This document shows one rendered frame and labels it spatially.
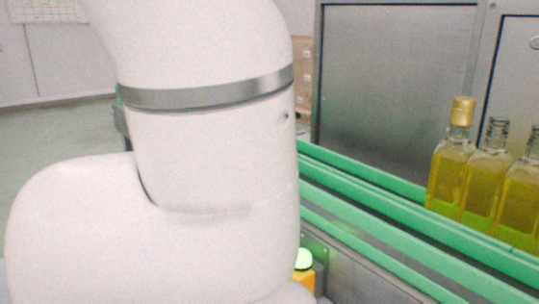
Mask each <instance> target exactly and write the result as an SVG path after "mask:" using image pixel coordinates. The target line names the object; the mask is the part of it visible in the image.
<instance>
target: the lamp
mask: <svg viewBox="0 0 539 304"><path fill-rule="evenodd" d="M311 267H312V255H311V253H310V252H309V251H308V250H307V249H304V248H299V254H298V257H297V261H296V265H295V269H294V270H295V271H299V272H303V271H307V270H309V269H310V268H311Z"/></svg>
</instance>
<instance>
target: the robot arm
mask: <svg viewBox="0 0 539 304"><path fill-rule="evenodd" d="M75 1H76V2H77V3H78V5H79V6H80V8H81V10H82V12H83V13H84V15H85V17H86V18H87V19H88V21H89V24H90V26H91V27H92V29H93V31H94V32H95V33H96V36H97V37H98V39H99V41H100V42H101V43H102V45H103V49H104V51H106V53H107V55H108V57H109V59H110V60H111V65H112V68H113V71H114V75H115V80H116V84H117V90H118V94H119V97H120V101H121V102H122V104H123V108H124V111H125V119H126V123H127V124H128V129H129V134H130V137H131V140H132V143H133V150H134V152H124V153H110V154H100V155H91V156H85V157H79V158H75V159H70V160H67V161H64V162H60V163H55V164H52V165H50V166H49V167H47V168H45V169H44V170H42V171H39V172H38V173H37V174H36V175H34V176H33V177H32V178H31V179H30V180H29V181H28V182H27V183H26V184H25V185H24V186H23V187H22V189H21V191H20V192H19V194H18V195H17V197H16V198H15V199H14V203H13V206H12V209H11V213H10V215H9V218H8V223H7V228H6V232H5V244H4V266H5V273H6V280H7V285H8V289H9V292H10V295H11V301H12V304H319V302H318V300H317V299H316V298H315V297H314V295H313V294H311V292H310V291H309V290H307V289H306V288H305V287H304V286H303V285H301V284H300V283H297V282H295V281H293V280H291V279H290V278H291V276H292V273H293V271H294V269H295V265H296V261H297V257H298V254H299V246H300V200H299V180H298V162H297V145H296V128H295V96H294V66H293V49H292V38H291V35H290V33H289V30H288V27H287V24H286V22H285V19H284V17H283V15H281V11H280V10H279V9H278V7H276V5H275V4H274V2H273V1H272V0H75Z"/></svg>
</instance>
